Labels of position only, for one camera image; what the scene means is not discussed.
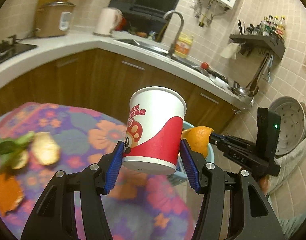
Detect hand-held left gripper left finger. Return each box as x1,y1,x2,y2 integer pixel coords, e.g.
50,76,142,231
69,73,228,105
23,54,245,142
21,140,125,240

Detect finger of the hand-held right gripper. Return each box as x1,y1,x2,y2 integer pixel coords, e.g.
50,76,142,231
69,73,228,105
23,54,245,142
208,139,230,149
209,132,243,142

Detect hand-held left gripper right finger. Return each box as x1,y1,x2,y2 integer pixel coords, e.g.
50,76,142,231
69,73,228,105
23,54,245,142
180,140,285,240

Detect light blue plastic basket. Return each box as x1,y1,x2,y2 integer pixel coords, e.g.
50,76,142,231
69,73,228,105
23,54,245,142
167,121,215,183

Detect curled orange peel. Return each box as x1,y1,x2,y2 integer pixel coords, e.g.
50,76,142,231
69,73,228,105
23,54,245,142
181,127,214,158

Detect red and white paper cup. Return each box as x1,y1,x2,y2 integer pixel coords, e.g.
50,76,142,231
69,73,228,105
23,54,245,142
121,86,187,175

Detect person's right hand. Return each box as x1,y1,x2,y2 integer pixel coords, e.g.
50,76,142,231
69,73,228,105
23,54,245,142
258,174,270,196

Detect perforated steel steamer tray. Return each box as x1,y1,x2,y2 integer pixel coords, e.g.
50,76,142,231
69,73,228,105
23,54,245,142
269,96,306,157

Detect hanging steel utensils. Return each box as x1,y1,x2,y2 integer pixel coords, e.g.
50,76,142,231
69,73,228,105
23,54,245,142
229,55,268,98

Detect floral blanket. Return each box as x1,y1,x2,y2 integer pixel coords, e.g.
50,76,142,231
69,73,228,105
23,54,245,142
0,102,196,240

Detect white cloth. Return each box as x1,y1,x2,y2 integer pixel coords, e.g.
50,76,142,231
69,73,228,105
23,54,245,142
207,69,230,88

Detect pale dried citrus peel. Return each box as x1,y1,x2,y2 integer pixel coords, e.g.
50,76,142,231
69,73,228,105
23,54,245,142
32,132,61,166

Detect hanging white rag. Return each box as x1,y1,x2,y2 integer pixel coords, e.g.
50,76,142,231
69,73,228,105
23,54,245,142
220,42,240,60

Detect wooden base cabinet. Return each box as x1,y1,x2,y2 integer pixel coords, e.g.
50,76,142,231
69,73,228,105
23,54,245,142
0,48,244,141

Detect yellow detergent bottle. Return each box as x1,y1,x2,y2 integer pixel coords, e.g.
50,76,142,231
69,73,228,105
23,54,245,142
174,33,194,59

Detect green leafy vegetable scrap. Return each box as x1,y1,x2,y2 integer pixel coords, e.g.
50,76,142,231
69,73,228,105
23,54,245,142
0,131,35,173

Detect row of condiment bottles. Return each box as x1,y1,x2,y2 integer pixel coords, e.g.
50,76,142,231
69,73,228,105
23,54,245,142
246,15,287,39

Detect flat orange peel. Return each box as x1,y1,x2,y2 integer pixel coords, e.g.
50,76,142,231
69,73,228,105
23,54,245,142
0,173,25,216

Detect metal kitchen faucet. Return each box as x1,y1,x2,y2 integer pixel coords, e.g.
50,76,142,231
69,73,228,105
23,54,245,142
163,10,185,58

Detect steel sink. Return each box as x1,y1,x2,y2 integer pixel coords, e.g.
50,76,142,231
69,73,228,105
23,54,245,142
113,38,201,71

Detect water heater pipes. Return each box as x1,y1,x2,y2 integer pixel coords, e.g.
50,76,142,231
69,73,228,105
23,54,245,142
195,0,230,27

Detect red container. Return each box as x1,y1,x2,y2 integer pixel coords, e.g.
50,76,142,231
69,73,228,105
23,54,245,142
115,15,126,31

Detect white electric kettle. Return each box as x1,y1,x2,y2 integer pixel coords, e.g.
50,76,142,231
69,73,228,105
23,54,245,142
93,7,123,38

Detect black gas stove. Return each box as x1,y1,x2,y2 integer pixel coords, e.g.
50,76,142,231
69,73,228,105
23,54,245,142
0,36,38,68

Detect brown rice cooker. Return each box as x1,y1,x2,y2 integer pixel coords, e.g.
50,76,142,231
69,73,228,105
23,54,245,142
34,0,76,39

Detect dark wall shelf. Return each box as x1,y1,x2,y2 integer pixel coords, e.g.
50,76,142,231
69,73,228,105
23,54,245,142
229,33,286,61

